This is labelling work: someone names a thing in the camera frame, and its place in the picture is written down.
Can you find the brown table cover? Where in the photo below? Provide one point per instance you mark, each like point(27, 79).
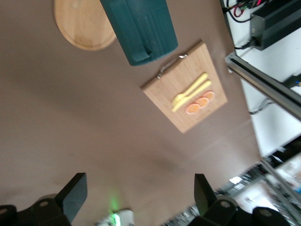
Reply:
point(70, 117)

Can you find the yellow plastic knife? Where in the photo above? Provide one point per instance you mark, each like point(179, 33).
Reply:
point(195, 94)

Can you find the black power supply box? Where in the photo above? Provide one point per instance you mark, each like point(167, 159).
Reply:
point(277, 23)

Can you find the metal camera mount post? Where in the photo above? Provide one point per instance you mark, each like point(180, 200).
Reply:
point(258, 80)

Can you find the yellow plastic fork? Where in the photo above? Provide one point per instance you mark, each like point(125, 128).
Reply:
point(195, 84)

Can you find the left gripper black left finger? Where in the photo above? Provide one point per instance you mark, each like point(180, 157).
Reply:
point(73, 197)

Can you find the dark green ribbed cup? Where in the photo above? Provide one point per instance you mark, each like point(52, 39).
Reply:
point(141, 28)

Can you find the black device blue light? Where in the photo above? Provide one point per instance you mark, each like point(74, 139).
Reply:
point(294, 81)

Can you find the aluminium frame post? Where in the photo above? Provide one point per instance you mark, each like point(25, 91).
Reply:
point(282, 188)

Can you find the wooden cutting board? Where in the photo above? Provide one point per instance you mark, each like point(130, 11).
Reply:
point(160, 94)

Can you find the wooden cup rack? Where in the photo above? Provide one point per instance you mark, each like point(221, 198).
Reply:
point(82, 28)

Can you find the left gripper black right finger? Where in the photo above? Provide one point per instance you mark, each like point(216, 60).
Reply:
point(204, 195)

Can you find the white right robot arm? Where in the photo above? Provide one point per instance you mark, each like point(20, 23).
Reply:
point(124, 215)

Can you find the toy orange slice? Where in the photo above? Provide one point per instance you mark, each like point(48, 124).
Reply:
point(192, 109)
point(202, 101)
point(209, 94)

